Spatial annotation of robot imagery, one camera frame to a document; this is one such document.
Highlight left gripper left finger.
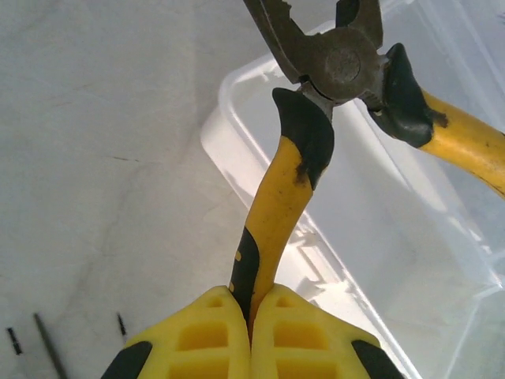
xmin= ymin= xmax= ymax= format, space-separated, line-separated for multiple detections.
xmin=100 ymin=286 xmax=253 ymax=379

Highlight clear white plastic toolbox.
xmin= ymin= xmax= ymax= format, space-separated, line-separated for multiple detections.
xmin=199 ymin=19 xmax=505 ymax=379

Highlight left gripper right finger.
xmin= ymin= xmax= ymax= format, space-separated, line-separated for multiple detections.
xmin=252 ymin=286 xmax=403 ymax=379

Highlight yellow handled long-nose pliers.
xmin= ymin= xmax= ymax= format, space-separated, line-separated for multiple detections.
xmin=228 ymin=0 xmax=505 ymax=325

